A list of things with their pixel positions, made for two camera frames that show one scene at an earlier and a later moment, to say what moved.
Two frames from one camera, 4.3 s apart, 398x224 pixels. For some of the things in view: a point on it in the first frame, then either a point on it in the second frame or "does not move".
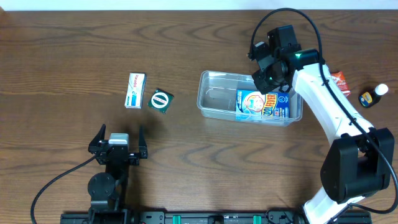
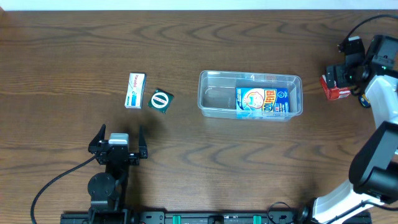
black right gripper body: [259, 82] → [337, 76]
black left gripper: [117, 154] does not move
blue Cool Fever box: [253, 105] does not move
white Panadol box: [135, 91] does not move
